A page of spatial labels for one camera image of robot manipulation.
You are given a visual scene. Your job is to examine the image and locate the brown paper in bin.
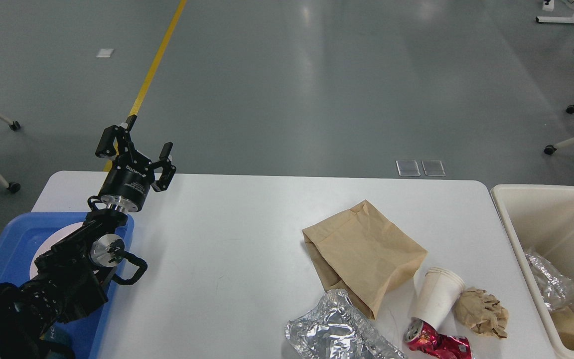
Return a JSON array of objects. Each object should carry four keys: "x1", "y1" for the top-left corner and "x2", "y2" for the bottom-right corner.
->
[{"x1": 549, "y1": 307, "x2": 574, "y2": 350}]

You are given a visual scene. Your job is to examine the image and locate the crumpled brown paper ball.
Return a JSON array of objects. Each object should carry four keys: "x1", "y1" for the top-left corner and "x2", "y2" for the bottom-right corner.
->
[{"x1": 453, "y1": 288, "x2": 509, "y2": 339}]

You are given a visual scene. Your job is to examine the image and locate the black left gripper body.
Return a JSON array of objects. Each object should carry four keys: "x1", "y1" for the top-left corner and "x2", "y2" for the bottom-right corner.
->
[{"x1": 98, "y1": 152, "x2": 154, "y2": 212}]

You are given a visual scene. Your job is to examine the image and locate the aluminium foil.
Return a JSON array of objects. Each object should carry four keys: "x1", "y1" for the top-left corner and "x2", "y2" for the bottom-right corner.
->
[
  {"x1": 524, "y1": 248, "x2": 574, "y2": 312},
  {"x1": 285, "y1": 289, "x2": 407, "y2": 359}
]

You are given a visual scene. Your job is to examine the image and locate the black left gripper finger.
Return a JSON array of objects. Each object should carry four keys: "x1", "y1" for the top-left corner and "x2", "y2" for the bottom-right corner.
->
[
  {"x1": 147, "y1": 142, "x2": 176, "y2": 192},
  {"x1": 94, "y1": 114, "x2": 143, "y2": 161}
]

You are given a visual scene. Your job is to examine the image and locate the beige plastic bin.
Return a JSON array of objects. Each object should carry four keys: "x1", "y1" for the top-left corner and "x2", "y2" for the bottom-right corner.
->
[{"x1": 491, "y1": 184, "x2": 574, "y2": 359}]

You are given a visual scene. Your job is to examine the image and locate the crushed white paper cup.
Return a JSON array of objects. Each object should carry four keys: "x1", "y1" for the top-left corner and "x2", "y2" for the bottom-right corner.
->
[{"x1": 410, "y1": 267, "x2": 465, "y2": 329}]

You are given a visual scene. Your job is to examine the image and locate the clear floor plates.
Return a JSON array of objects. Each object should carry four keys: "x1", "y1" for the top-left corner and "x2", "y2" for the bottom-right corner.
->
[{"x1": 396, "y1": 160, "x2": 446, "y2": 177}]

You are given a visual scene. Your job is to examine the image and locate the brown paper bag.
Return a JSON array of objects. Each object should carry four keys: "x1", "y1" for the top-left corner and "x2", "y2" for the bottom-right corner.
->
[{"x1": 302, "y1": 200, "x2": 428, "y2": 320}]

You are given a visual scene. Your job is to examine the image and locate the pink plate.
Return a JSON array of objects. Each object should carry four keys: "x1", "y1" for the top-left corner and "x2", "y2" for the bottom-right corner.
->
[{"x1": 29, "y1": 222, "x2": 83, "y2": 279}]

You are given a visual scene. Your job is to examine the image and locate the blue plastic tray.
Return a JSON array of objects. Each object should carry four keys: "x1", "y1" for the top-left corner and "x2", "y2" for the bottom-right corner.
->
[{"x1": 0, "y1": 212, "x2": 118, "y2": 359}]

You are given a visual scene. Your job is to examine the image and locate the crushed red can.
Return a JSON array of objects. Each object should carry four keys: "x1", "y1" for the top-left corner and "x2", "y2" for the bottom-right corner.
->
[{"x1": 403, "y1": 318, "x2": 474, "y2": 359}]

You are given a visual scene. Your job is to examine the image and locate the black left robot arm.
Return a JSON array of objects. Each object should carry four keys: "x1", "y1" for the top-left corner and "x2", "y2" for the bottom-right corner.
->
[{"x1": 0, "y1": 114, "x2": 177, "y2": 359}]

